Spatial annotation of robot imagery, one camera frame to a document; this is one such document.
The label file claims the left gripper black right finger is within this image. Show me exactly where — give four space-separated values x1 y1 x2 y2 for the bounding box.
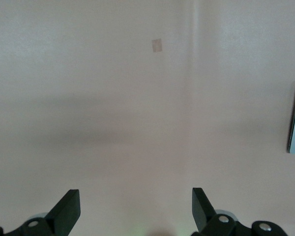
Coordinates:
190 188 287 236

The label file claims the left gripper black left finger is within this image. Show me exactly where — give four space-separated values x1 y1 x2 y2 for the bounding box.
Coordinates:
3 189 81 236

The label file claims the small brown tape patch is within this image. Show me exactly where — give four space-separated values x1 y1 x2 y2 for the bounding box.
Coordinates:
151 38 163 53

